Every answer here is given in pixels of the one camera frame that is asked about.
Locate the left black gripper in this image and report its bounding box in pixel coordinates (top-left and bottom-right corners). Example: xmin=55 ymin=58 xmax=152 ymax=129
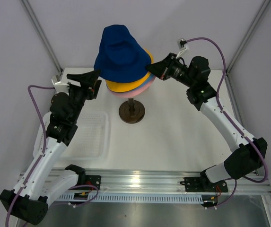
xmin=66 ymin=70 xmax=102 ymax=122

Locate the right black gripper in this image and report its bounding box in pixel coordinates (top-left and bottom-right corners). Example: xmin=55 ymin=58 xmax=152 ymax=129
xmin=145 ymin=53 xmax=195 ymax=88

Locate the light blue bucket hat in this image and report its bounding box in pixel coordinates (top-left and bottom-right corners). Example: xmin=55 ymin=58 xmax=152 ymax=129
xmin=138 ymin=74 xmax=155 ymax=88

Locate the pink bucket hat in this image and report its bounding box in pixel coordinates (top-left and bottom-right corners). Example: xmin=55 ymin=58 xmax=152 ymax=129
xmin=107 ymin=77 xmax=156 ymax=98

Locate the yellow hat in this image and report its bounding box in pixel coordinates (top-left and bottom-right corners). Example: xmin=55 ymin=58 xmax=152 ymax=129
xmin=102 ymin=46 xmax=154 ymax=92

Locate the dark blue hat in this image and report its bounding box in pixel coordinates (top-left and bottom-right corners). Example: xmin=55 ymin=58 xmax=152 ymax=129
xmin=94 ymin=25 xmax=152 ymax=83

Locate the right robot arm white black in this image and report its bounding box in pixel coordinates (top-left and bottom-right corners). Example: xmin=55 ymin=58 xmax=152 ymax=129
xmin=145 ymin=53 xmax=267 ymax=191

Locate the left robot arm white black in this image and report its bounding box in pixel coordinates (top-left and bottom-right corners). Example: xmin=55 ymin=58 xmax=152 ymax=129
xmin=0 ymin=70 xmax=102 ymax=226

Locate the brown round wooden stand base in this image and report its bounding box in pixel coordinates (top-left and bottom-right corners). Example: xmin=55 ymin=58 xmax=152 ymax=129
xmin=119 ymin=100 xmax=145 ymax=124

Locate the clear plastic bin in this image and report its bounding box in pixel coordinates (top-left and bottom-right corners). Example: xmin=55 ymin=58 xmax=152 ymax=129
xmin=32 ymin=111 xmax=110 ymax=160

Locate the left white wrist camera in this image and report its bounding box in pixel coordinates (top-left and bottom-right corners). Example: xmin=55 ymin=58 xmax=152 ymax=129
xmin=52 ymin=75 xmax=69 ymax=93

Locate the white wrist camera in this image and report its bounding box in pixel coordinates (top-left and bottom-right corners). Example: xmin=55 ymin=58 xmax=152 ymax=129
xmin=52 ymin=75 xmax=69 ymax=93
xmin=176 ymin=38 xmax=189 ymax=58

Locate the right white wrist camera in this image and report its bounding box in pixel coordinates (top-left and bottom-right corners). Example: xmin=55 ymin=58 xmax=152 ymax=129
xmin=176 ymin=38 xmax=189 ymax=58

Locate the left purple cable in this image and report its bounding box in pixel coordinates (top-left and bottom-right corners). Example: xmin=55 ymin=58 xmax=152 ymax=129
xmin=5 ymin=85 xmax=55 ymax=227

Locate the right side aluminium rail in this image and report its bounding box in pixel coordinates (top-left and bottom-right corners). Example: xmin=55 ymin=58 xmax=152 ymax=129
xmin=224 ymin=72 xmax=245 ymax=126

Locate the aluminium rail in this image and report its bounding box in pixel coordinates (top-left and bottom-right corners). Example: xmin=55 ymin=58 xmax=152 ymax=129
xmin=18 ymin=169 xmax=271 ymax=196
xmin=224 ymin=72 xmax=245 ymax=126

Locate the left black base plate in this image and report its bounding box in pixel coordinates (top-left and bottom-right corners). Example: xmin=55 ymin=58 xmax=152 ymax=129
xmin=78 ymin=175 xmax=102 ymax=191

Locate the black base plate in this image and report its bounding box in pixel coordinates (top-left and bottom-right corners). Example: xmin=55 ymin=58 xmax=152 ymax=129
xmin=78 ymin=175 xmax=102 ymax=191
xmin=179 ymin=176 xmax=228 ymax=192

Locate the left aluminium frame post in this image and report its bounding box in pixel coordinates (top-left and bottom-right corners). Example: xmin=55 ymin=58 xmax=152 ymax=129
xmin=19 ymin=0 xmax=63 ymax=73

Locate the aluminium frame post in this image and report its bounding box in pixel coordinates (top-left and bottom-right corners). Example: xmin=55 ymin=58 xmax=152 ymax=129
xmin=19 ymin=0 xmax=63 ymax=73
xmin=226 ymin=0 xmax=271 ymax=75

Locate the aluminium front rail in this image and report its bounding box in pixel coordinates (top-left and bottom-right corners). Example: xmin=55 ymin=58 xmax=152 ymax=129
xmin=18 ymin=169 xmax=271 ymax=196

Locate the white slotted cable duct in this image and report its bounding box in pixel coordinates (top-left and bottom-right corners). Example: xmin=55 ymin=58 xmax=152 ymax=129
xmin=56 ymin=192 xmax=203 ymax=204

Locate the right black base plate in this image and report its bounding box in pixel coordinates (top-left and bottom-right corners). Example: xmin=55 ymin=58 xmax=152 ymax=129
xmin=179 ymin=176 xmax=228 ymax=192

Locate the right aluminium frame post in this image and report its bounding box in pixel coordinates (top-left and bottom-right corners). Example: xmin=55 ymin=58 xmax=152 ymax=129
xmin=226 ymin=0 xmax=271 ymax=75

